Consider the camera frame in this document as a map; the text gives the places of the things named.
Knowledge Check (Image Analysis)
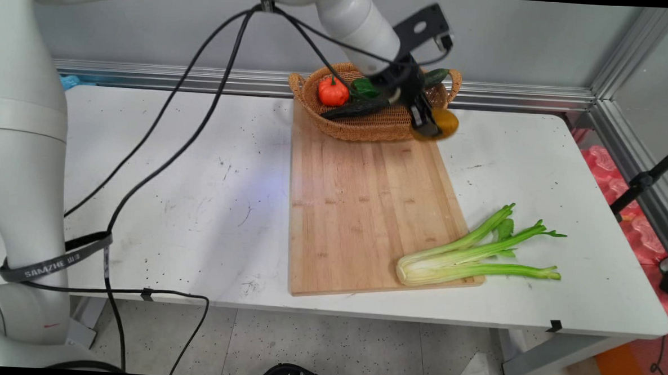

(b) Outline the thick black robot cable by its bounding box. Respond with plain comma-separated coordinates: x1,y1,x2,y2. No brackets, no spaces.
56,0,453,375

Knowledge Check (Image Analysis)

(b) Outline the brown potato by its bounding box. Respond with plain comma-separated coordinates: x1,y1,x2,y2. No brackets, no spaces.
409,106,461,144

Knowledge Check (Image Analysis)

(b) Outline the red foam sheet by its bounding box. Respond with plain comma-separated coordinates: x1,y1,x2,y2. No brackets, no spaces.
564,127,668,315

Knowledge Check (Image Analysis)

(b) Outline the black SAMZHE velcro strap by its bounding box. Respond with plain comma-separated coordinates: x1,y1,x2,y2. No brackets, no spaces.
0,227,114,288

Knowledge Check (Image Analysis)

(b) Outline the small green pepper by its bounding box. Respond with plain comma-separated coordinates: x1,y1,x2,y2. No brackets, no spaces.
350,77,385,101

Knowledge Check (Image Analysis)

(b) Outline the green celery bunch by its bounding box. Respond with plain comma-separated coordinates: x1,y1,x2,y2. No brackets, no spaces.
395,198,569,294

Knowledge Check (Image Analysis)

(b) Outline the woven wicker basket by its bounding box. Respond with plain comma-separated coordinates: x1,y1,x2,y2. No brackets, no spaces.
286,59,464,148

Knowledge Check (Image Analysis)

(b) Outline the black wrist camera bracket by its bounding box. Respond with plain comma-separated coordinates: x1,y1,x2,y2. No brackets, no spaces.
391,2,456,63

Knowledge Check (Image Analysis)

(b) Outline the bamboo cutting board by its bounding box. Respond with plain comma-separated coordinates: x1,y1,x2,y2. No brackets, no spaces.
284,98,494,305

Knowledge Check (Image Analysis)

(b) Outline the black floor cable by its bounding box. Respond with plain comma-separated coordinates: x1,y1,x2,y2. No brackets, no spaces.
19,280,211,375

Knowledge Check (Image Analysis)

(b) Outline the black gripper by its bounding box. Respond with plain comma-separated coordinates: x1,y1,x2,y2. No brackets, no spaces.
367,53,449,139

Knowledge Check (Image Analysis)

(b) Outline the dark green cucumber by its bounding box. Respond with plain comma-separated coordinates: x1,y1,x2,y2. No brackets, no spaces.
320,63,450,126

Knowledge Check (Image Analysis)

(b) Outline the orange floor object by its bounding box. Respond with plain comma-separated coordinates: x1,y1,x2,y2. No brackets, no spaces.
593,338,665,375

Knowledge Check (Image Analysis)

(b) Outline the grey table leg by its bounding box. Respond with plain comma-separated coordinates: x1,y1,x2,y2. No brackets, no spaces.
500,329,639,375

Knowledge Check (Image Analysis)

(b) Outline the upright aluminium frame post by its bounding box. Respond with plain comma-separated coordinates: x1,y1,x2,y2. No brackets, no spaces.
589,5,668,105

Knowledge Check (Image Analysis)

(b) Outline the side aluminium frame rail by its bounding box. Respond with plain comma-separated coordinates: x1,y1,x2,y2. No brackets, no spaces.
581,100,668,262

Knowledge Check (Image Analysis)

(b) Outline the black tripod leg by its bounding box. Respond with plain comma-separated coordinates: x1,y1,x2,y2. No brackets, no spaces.
609,142,668,221

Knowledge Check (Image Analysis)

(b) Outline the black round floor object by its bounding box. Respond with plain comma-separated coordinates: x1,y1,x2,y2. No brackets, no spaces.
257,362,331,375

